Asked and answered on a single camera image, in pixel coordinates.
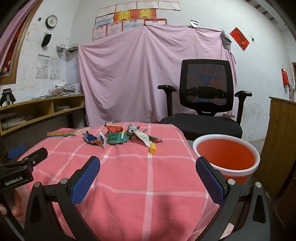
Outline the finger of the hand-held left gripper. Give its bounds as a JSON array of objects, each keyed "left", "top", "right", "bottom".
[
  {"left": 0, "top": 145, "right": 26, "bottom": 165},
  {"left": 21, "top": 147, "right": 48, "bottom": 167}
]

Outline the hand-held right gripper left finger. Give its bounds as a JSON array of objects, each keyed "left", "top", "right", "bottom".
[{"left": 24, "top": 156, "right": 101, "bottom": 241}]

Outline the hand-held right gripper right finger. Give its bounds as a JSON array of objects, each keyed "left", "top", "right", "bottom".
[{"left": 195, "top": 156, "right": 271, "bottom": 241}]

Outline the orange bucket with white rim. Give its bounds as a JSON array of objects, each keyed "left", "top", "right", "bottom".
[{"left": 193, "top": 134, "right": 260, "bottom": 184}]

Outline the blue wrapper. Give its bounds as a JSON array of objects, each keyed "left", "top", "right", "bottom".
[{"left": 83, "top": 131, "right": 101, "bottom": 145}]

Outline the green packet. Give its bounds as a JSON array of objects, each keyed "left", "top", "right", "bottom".
[{"left": 106, "top": 132, "right": 129, "bottom": 144}]

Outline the red wrapper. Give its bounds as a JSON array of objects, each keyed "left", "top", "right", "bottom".
[{"left": 105, "top": 123, "right": 123, "bottom": 133}]

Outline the grey wrapper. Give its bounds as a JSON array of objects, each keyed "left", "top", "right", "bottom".
[{"left": 127, "top": 123, "right": 140, "bottom": 139}]

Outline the long white packet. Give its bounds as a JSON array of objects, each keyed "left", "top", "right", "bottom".
[{"left": 134, "top": 130, "right": 163, "bottom": 147}]

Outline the person's left hand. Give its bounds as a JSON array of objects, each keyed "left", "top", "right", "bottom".
[{"left": 0, "top": 184, "right": 25, "bottom": 222}]

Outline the stack of old papers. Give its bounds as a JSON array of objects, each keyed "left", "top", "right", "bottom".
[{"left": 0, "top": 117, "right": 27, "bottom": 130}]

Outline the yellow book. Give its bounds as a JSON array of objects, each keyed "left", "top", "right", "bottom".
[{"left": 47, "top": 132, "right": 78, "bottom": 137}]

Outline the pink book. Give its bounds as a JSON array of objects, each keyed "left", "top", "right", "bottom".
[{"left": 47, "top": 127, "right": 92, "bottom": 135}]

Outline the wooden shelf desk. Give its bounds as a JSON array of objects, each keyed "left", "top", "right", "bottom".
[{"left": 0, "top": 94, "right": 85, "bottom": 136}]

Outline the pink checked tablecloth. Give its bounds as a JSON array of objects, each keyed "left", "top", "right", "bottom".
[{"left": 17, "top": 123, "right": 220, "bottom": 241}]

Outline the black tripod clamp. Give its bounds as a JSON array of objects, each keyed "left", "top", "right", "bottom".
[{"left": 0, "top": 88, "right": 14, "bottom": 107}]

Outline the pile of papers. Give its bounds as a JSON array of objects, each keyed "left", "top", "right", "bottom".
[{"left": 31, "top": 80, "right": 84, "bottom": 100}]

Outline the wooden cabinet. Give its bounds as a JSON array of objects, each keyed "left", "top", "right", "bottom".
[{"left": 253, "top": 96, "right": 296, "bottom": 198}]

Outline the black office chair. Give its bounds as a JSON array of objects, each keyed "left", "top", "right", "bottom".
[{"left": 157, "top": 59, "right": 253, "bottom": 141}]

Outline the pink hanging sheet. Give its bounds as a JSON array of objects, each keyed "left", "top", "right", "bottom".
[{"left": 77, "top": 24, "right": 236, "bottom": 130}]

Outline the black hanging object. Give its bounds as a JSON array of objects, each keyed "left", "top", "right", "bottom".
[{"left": 41, "top": 32, "right": 52, "bottom": 47}]

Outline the pink curtain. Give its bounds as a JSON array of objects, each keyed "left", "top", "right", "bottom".
[{"left": 0, "top": 0, "right": 38, "bottom": 67}]

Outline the red hanging ornament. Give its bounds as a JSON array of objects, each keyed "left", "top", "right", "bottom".
[{"left": 281, "top": 66, "right": 290, "bottom": 87}]

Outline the grey cloth scrap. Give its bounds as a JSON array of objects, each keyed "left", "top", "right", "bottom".
[{"left": 221, "top": 30, "right": 232, "bottom": 49}]

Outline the large paper wall chart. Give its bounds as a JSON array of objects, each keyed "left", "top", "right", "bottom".
[{"left": 35, "top": 54, "right": 51, "bottom": 80}]

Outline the small paper wall chart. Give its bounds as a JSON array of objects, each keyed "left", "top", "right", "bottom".
[{"left": 50, "top": 58, "right": 60, "bottom": 80}]

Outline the wooden frame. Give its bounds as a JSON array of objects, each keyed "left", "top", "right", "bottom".
[{"left": 0, "top": 0, "right": 44, "bottom": 85}]

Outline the wire wall rack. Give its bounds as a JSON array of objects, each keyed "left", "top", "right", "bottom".
[{"left": 56, "top": 44, "right": 79, "bottom": 53}]

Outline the round wall clock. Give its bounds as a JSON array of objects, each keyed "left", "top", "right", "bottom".
[{"left": 45, "top": 15, "right": 58, "bottom": 29}]

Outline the red paper wall decoration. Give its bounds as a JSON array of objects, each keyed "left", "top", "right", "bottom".
[{"left": 230, "top": 27, "right": 250, "bottom": 51}]

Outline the group of wall certificates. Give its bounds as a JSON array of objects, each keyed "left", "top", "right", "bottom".
[{"left": 92, "top": 1, "right": 181, "bottom": 42}]

